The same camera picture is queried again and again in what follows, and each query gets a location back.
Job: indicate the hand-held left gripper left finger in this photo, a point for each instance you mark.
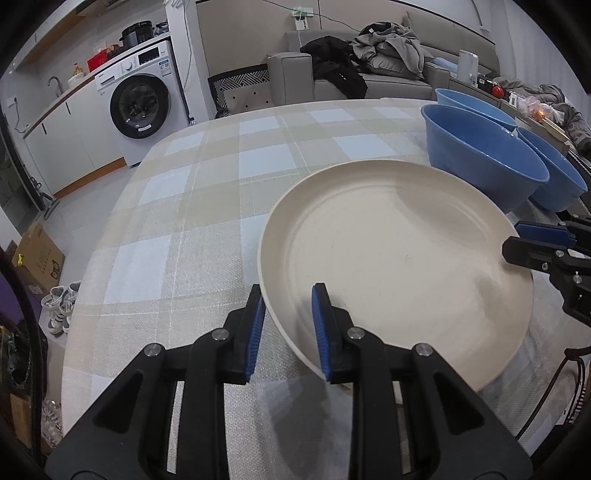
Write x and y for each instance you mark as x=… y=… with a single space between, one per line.
x=251 y=341

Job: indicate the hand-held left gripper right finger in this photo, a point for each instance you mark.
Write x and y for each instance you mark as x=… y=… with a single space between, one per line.
x=321 y=332

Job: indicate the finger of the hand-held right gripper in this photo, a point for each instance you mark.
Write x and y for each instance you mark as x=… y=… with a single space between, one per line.
x=540 y=230
x=526 y=254

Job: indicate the blue bowl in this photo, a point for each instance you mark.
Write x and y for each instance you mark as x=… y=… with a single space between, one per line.
x=466 y=104
x=461 y=152
x=554 y=180

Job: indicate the beige plate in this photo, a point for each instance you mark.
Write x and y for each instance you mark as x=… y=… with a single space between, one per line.
x=392 y=258

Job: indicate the grey garment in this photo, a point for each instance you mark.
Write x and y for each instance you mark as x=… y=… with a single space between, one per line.
x=554 y=92

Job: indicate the red round item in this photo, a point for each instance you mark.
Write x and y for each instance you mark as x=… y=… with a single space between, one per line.
x=497 y=91

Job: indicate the checkered tablecloth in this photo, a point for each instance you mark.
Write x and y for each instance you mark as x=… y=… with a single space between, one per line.
x=184 y=207

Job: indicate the white humidifier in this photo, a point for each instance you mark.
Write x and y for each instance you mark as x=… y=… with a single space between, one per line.
x=467 y=67

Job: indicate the white sneaker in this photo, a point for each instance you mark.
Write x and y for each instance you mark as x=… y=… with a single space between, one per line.
x=54 y=311
x=73 y=297

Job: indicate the shoe rack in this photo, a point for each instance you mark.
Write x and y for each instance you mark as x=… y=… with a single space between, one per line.
x=27 y=369

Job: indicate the cardboard box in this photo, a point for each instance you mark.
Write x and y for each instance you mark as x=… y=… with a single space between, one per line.
x=39 y=254

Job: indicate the grey clothes pile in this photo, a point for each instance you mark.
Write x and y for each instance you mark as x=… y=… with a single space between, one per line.
x=392 y=50

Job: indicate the grey sofa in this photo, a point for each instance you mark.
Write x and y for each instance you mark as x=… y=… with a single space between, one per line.
x=291 y=78

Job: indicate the black jacket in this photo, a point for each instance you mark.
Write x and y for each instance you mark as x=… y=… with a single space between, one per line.
x=337 y=69

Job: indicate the white washing machine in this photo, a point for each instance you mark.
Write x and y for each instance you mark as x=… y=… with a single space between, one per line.
x=138 y=106

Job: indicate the black patterned cushion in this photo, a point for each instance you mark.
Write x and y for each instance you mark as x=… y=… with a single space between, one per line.
x=240 y=79

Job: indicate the white kitchen counter cabinet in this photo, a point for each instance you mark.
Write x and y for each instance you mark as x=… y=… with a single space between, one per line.
x=78 y=138

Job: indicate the black framed glass door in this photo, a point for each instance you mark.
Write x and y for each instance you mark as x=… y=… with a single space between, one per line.
x=18 y=184

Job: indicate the red box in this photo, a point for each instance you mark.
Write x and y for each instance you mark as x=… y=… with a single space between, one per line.
x=98 y=61

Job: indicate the yellow bottle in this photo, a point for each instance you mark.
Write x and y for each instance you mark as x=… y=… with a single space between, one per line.
x=77 y=70

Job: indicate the kitchen faucet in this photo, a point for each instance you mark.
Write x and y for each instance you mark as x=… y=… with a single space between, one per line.
x=56 y=83

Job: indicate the white upper cabinets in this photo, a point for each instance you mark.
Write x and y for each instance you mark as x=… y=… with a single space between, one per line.
x=55 y=27

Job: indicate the white wall socket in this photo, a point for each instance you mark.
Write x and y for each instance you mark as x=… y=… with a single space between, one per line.
x=302 y=18

